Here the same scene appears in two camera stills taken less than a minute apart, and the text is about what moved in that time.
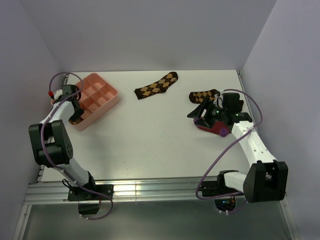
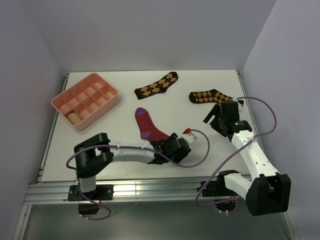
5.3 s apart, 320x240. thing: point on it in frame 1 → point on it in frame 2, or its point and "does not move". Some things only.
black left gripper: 73,118 → 176,158
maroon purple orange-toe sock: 220,128 → 148,130
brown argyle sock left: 159,87 does not move
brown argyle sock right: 198,96 does not move
